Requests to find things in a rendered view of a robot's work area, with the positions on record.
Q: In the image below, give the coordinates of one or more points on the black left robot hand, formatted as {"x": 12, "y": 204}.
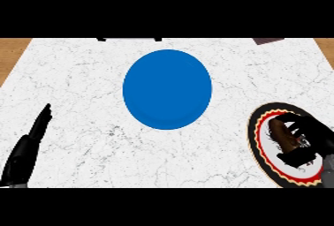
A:
{"x": 26, "y": 147}

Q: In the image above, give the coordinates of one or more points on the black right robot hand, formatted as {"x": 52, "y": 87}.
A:
{"x": 311, "y": 129}

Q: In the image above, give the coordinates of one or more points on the brown sweet potato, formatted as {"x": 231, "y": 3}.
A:
{"x": 281, "y": 136}

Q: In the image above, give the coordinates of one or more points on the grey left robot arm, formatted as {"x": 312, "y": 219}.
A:
{"x": 17, "y": 185}

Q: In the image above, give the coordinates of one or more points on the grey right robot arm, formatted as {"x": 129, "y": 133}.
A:
{"x": 328, "y": 170}

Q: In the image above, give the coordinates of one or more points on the black red patterned plate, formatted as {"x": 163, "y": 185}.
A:
{"x": 278, "y": 164}

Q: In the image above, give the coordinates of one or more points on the blue plate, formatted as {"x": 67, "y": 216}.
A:
{"x": 167, "y": 89}

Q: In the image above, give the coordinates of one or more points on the dark brown flat object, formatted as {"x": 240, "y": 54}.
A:
{"x": 268, "y": 40}

